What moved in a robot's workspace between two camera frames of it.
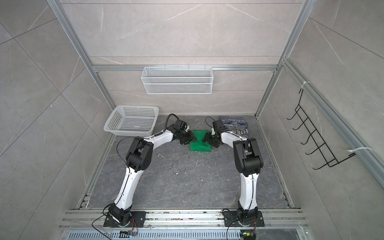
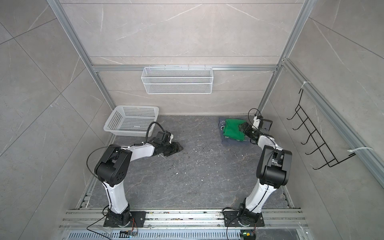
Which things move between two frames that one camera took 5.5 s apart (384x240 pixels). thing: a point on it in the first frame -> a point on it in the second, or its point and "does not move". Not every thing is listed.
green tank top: (199, 145) -> (231, 129)
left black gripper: (192, 138) -> (176, 148)
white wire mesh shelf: (177, 80) does not move
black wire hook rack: (330, 159) does not move
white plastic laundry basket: (132, 120) does not move
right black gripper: (207, 138) -> (247, 132)
